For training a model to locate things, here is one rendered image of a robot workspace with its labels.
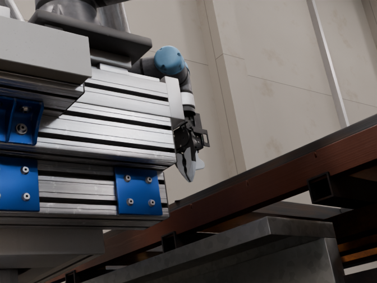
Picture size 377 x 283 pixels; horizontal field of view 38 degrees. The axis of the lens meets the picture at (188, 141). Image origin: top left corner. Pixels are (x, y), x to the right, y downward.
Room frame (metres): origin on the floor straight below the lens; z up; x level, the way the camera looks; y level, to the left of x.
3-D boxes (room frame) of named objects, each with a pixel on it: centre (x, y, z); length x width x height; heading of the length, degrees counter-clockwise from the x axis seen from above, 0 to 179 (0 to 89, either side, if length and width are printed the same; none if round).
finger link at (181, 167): (1.45, 0.01, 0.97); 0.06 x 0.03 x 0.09; 137
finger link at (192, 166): (1.43, -0.01, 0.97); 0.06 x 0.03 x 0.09; 137
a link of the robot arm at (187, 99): (1.44, 0.00, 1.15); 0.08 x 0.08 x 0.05
